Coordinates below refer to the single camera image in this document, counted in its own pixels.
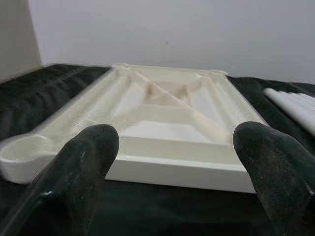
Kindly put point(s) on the white plastic table leg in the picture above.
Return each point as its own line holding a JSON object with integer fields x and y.
{"x": 295, "y": 110}
{"x": 305, "y": 96}

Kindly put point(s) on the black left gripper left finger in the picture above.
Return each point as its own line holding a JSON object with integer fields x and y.
{"x": 81, "y": 172}

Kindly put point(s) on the white plastic table top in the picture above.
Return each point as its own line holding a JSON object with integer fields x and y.
{"x": 172, "y": 137}

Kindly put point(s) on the black cloth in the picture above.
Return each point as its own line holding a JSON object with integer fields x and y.
{"x": 37, "y": 98}

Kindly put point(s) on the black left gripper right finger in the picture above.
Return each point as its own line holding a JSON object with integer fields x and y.
{"x": 275, "y": 172}

